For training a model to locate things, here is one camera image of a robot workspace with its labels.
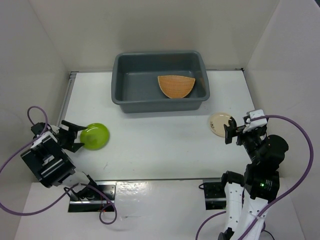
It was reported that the lime green plate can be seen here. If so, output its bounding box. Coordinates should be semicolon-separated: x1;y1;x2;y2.
79;123;110;151

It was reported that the orange woven fan basket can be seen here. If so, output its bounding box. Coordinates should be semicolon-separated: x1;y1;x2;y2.
157;75;196;99

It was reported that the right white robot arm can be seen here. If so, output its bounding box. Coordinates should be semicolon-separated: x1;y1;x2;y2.
218;118;289;240

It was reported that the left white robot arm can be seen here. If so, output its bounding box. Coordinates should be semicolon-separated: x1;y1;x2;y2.
20;120;102;201

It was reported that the grey plastic bin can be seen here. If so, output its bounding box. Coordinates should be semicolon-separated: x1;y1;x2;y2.
111;50;210;114

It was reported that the cream plate with black pattern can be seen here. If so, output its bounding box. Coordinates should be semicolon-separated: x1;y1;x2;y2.
208;112;235;138

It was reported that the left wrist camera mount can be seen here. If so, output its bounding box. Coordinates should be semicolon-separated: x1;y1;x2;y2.
31;122;59;146

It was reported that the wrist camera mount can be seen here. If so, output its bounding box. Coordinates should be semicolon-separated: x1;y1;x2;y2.
242;109;268;133
31;122;59;146

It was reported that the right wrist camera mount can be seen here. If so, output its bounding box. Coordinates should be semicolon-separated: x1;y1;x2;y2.
242;109;268;133

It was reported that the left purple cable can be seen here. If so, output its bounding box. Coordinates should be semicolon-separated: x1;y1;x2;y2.
0;106;117;226

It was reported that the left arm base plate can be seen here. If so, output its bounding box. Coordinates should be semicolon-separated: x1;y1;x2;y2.
68;181;117;213

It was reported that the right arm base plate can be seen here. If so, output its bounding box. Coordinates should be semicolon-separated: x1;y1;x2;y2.
198;178;232;210

